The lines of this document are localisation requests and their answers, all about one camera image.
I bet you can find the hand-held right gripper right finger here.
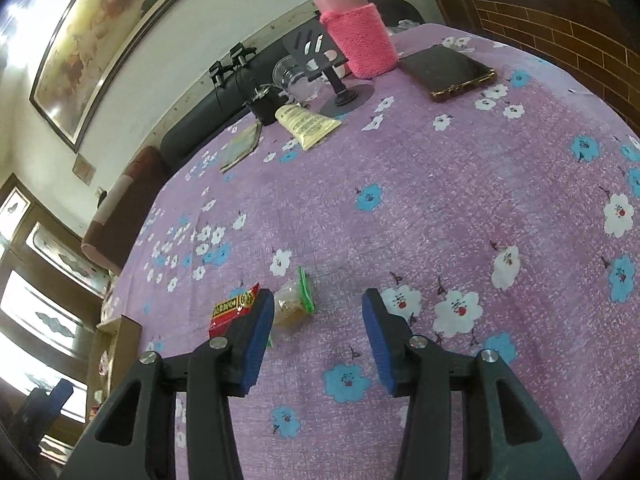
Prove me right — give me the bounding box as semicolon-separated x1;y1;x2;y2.
361;287;581;480

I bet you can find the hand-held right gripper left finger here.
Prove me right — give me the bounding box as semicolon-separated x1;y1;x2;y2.
60;290;276;480

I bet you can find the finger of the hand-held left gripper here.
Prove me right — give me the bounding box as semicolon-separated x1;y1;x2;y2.
30;379;76;428

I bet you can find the red yellow-label snack packet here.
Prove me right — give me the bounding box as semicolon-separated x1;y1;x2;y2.
207;282;262;339

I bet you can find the clear green-edged snack packet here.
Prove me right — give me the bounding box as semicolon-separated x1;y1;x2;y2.
272;266;317;331

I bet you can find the cardboard box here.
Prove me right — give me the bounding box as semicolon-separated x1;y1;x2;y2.
85;315;143;426

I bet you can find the wooden glass-door cabinet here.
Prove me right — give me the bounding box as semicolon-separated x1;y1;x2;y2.
0;172;113;466

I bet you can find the small booklet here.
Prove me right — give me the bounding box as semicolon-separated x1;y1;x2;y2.
220;124;263;173

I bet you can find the brown sofa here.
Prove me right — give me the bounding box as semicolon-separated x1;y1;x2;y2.
81;146;171;276

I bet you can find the purple floral tablecloth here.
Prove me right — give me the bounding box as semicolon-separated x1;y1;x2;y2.
102;22;640;480

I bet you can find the black leather sofa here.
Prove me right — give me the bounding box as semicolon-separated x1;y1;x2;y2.
160;0;426;173

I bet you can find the yellow flat packet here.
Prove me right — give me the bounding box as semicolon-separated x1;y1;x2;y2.
275;105;342;151

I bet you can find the small black case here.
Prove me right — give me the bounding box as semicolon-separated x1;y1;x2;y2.
247;87;286;126

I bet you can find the black phone stand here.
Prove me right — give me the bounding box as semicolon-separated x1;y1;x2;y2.
282;24;376;118

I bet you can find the clear glass cup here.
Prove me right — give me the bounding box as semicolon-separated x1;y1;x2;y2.
272;56;321;106

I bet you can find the black smartphone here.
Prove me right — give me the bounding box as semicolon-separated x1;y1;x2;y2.
397;44;497;103

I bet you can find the pink bottle with knitted sleeve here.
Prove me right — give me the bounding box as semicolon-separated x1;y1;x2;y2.
306;0;399;80

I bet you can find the framed painting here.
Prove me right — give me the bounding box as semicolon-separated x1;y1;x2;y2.
29;0;201;153

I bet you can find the black device with green light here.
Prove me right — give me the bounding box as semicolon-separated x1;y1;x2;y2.
415;0;640;141

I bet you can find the beige wall notice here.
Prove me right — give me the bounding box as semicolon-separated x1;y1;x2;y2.
72;154;96;183

